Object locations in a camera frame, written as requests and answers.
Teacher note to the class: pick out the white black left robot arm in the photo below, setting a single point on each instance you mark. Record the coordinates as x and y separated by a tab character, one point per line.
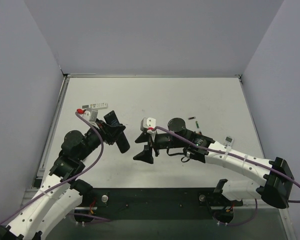
62	189

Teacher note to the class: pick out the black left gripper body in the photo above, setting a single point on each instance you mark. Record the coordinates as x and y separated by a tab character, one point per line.
112	131

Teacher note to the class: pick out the black tv remote control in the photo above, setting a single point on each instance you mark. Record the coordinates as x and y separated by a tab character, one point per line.
122	143

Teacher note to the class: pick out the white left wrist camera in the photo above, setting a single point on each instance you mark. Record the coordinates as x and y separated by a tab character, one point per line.
88	114

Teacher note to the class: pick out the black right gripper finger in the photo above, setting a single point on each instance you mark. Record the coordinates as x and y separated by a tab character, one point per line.
142	138
146	155

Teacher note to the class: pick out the long white remote control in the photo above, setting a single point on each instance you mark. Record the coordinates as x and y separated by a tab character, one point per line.
97	106

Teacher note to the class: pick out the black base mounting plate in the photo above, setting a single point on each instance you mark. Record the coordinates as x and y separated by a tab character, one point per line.
194	203

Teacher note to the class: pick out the small white remote right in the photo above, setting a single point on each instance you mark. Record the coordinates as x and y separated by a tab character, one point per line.
228	141

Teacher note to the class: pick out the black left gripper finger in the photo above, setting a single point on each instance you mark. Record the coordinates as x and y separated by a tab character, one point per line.
110	140
116	131

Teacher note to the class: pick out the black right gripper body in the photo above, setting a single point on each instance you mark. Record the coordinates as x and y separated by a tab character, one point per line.
151	144

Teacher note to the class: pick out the aluminium frame rail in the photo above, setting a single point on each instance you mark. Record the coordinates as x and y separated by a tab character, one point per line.
29	194

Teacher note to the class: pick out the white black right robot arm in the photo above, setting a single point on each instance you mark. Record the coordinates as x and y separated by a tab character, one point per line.
268	180

